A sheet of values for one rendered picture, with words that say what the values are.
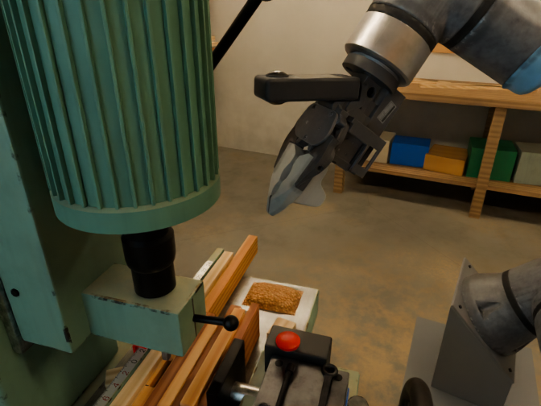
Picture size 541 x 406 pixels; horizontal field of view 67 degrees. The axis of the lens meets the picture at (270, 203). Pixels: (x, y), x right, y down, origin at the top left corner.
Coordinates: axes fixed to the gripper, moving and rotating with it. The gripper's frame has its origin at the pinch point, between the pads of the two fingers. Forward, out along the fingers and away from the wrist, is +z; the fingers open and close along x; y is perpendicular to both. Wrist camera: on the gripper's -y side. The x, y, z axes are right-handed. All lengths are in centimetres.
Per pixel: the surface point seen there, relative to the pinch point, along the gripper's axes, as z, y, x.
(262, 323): 20.9, 17.2, 8.0
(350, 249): 30, 160, 139
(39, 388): 41.4, -10.4, 8.9
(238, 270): 18.6, 15.6, 20.5
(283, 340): 12.9, 7.0, -8.3
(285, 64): -62, 136, 313
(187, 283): 14.5, -3.1, 1.2
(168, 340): 20.3, -3.5, -2.9
